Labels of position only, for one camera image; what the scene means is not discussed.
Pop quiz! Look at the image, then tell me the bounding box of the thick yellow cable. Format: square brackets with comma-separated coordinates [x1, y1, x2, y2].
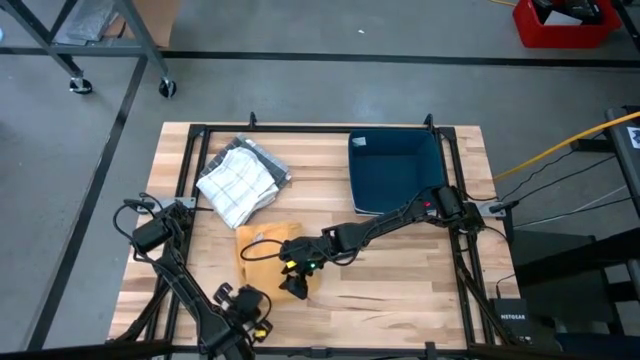
[493, 110, 640, 181]

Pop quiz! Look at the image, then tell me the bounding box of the grey metal cart frame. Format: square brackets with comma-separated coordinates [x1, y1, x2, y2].
[0, 0, 176, 81]

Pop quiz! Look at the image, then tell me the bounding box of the navy blue seat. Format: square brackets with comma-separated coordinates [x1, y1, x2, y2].
[554, 332, 640, 360]

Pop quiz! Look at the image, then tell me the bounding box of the black Netgear network switch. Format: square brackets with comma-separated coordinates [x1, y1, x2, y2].
[489, 298, 532, 345]

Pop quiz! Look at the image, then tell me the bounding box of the white checked towel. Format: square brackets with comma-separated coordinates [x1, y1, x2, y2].
[195, 146, 280, 230]

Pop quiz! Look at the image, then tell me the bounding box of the white floor cable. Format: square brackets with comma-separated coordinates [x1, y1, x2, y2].
[563, 185, 628, 215]

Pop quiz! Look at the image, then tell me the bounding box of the red plastic crate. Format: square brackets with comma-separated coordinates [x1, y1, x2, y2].
[512, 0, 623, 50]

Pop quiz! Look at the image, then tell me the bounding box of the black device in crate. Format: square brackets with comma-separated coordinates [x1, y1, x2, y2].
[532, 0, 604, 24]

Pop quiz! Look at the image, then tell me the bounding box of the white paper sheet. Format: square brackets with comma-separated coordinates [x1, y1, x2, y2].
[543, 10, 584, 26]

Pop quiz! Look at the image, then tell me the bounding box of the black floor cable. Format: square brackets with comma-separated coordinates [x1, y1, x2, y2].
[512, 196, 633, 230]
[499, 153, 619, 202]

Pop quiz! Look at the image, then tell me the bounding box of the grey checked towel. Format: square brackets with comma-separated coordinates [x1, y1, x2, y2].
[198, 133, 293, 192]

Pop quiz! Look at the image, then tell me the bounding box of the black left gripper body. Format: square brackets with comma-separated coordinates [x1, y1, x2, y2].
[229, 285, 266, 327]

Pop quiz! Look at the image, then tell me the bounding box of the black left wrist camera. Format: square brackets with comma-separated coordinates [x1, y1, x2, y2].
[213, 282, 236, 307]

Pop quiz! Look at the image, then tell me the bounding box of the grey plastic bag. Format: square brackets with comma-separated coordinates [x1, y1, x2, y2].
[53, 0, 120, 46]

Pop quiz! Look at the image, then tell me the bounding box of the black side desk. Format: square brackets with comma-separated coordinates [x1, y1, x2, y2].
[603, 104, 640, 221]

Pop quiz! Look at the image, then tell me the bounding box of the black cable bundle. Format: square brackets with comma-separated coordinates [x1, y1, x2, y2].
[115, 279, 174, 344]

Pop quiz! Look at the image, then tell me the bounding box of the brown cardboard box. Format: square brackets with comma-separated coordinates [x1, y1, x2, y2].
[103, 0, 180, 49]

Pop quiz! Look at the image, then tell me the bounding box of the black equipment stand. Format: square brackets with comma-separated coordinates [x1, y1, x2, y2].
[509, 227, 640, 360]

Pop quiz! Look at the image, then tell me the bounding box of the navy fabric storage bin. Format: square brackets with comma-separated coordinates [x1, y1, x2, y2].
[347, 128, 448, 217]

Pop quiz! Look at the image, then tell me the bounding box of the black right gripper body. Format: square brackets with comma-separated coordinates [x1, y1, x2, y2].
[278, 233, 332, 276]

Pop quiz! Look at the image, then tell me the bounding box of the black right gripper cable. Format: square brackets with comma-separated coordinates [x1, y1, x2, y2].
[239, 238, 287, 263]

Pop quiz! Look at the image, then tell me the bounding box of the mustard orange towel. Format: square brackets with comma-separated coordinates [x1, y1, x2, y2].
[234, 221, 322, 304]

